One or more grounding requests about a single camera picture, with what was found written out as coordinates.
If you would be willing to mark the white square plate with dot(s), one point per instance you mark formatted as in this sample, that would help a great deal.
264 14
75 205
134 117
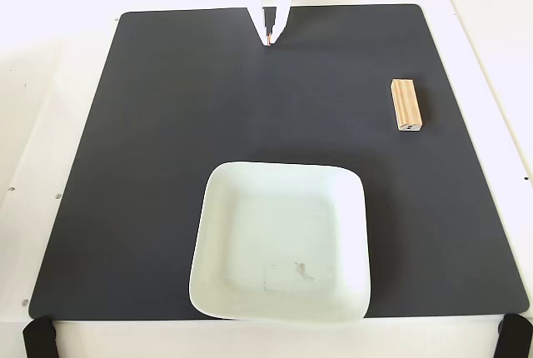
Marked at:
283 241

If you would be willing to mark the black table clamp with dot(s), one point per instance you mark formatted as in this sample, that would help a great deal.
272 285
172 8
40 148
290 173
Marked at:
39 339
514 337

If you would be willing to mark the wooden block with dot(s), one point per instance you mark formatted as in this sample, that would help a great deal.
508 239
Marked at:
406 104

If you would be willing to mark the dark grey mat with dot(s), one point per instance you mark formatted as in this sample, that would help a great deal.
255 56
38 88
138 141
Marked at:
166 145

